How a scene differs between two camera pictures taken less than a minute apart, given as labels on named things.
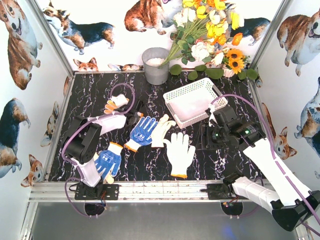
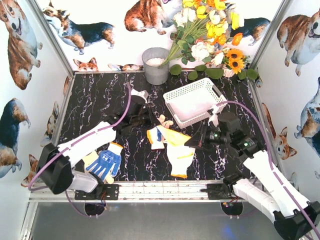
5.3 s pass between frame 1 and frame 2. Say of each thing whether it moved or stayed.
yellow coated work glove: moved
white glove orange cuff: stayed
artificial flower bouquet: stayed
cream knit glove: stayed
